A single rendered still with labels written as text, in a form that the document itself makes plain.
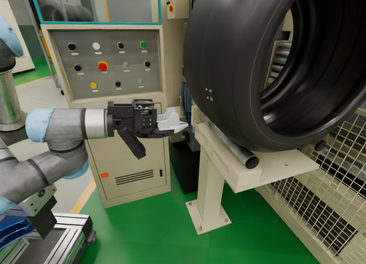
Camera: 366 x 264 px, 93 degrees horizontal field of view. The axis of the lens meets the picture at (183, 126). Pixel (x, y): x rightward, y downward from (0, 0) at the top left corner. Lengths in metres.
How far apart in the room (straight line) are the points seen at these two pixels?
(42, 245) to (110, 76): 1.01
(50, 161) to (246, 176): 0.52
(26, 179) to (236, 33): 0.51
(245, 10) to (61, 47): 0.92
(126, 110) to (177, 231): 1.14
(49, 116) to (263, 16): 0.46
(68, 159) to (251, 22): 0.49
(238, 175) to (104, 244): 1.13
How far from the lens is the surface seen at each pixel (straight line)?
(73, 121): 0.44
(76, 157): 0.51
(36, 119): 0.46
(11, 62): 0.74
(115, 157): 1.29
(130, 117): 0.45
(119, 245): 1.46
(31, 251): 1.41
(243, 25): 0.38
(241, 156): 0.57
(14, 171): 0.50
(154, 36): 1.10
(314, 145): 0.75
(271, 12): 0.40
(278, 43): 1.12
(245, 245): 1.46
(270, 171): 0.72
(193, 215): 1.49
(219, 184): 1.21
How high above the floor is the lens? 1.25
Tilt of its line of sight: 30 degrees down
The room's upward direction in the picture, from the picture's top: straight up
